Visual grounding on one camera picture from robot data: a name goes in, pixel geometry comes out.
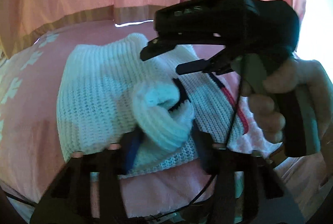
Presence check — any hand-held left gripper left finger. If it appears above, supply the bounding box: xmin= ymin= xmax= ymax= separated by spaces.
xmin=30 ymin=132 xmax=143 ymax=224

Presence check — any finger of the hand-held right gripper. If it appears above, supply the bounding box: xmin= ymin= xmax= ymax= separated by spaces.
xmin=140 ymin=36 xmax=180 ymax=61
xmin=176 ymin=57 xmax=231 ymax=77

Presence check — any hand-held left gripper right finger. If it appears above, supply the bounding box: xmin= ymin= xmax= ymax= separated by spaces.
xmin=192 ymin=131 xmax=305 ymax=224

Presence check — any white red navy knit sweater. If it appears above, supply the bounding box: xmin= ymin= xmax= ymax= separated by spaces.
xmin=56 ymin=33 xmax=251 ymax=178

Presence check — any person's right hand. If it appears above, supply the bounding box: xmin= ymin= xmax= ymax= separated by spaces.
xmin=241 ymin=59 xmax=333 ymax=162

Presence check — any pink patterned bed blanket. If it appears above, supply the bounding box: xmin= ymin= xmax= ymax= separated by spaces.
xmin=0 ymin=20 xmax=333 ymax=224

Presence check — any black cable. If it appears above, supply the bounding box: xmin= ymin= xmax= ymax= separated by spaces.
xmin=153 ymin=13 xmax=248 ymax=222

